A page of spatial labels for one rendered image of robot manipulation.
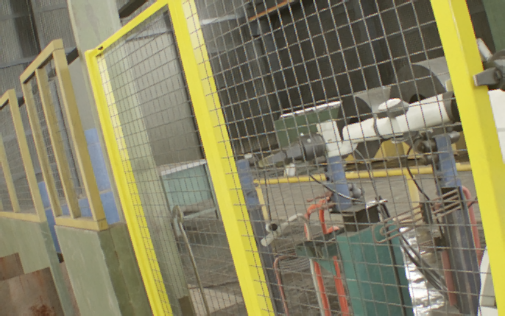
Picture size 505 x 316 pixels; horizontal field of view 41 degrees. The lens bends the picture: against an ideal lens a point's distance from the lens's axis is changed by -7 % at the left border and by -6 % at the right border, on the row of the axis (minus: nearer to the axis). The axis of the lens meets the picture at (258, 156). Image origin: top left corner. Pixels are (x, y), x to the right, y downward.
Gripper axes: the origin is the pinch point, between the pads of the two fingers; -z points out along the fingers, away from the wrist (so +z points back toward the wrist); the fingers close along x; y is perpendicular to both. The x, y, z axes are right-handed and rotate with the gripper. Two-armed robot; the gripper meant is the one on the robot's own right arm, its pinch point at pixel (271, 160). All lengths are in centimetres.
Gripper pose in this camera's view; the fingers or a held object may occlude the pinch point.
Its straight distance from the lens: 238.6
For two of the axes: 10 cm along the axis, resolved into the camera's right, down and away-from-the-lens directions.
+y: -3.3, -9.4, 0.1
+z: 8.9, -3.0, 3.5
